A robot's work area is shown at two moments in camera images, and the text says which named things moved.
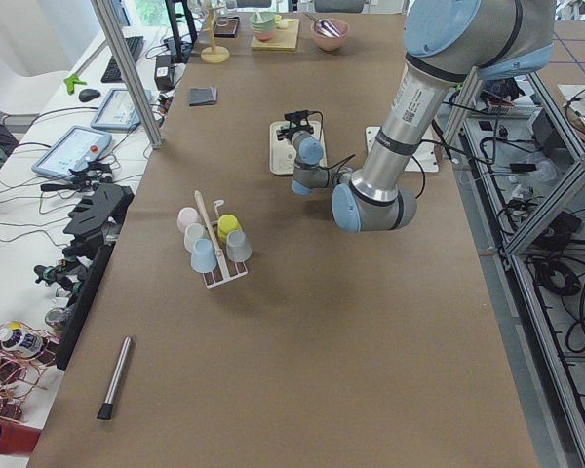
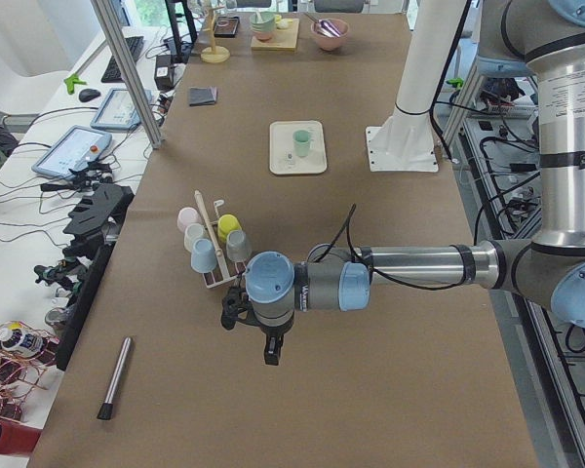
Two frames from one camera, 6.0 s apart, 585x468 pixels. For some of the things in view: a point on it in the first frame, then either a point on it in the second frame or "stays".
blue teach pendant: [72, 149] stays
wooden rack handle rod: [218, 253] stays
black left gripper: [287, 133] → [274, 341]
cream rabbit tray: [283, 152] stays
